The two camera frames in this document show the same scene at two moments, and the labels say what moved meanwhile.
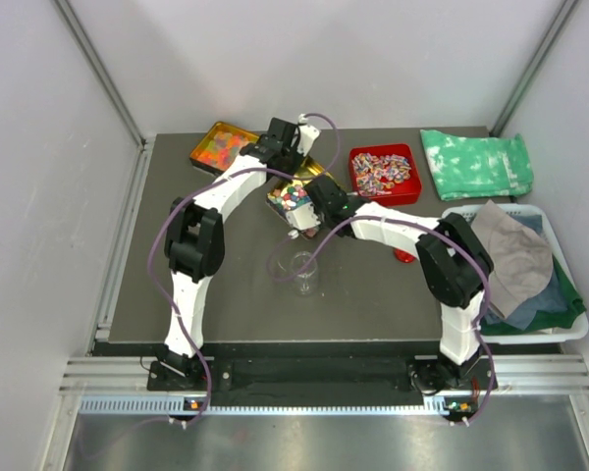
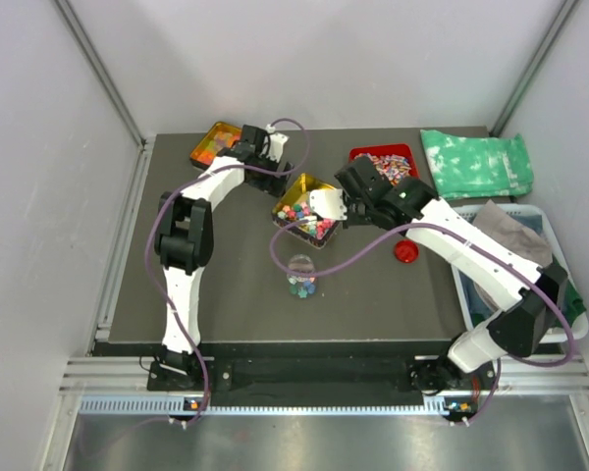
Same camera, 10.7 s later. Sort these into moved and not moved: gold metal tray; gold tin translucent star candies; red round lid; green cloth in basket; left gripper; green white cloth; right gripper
Moved: left gripper; gold metal tray; right gripper
Not moved: gold tin translucent star candies; green cloth in basket; red round lid; green white cloth
